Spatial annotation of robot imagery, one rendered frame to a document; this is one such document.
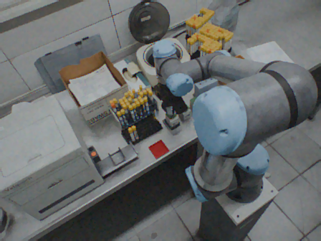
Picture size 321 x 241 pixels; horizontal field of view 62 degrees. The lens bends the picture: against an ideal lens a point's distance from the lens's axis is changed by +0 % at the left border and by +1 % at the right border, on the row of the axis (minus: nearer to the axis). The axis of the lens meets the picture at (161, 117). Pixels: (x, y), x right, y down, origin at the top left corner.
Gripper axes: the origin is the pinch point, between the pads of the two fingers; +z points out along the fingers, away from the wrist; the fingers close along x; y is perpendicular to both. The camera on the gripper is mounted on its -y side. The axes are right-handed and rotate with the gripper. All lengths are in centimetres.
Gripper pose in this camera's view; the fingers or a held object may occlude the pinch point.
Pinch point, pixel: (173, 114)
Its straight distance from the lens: 113.2
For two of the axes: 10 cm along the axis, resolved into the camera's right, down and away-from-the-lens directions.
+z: 0.9, 5.9, 8.1
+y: -5.3, -6.6, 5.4
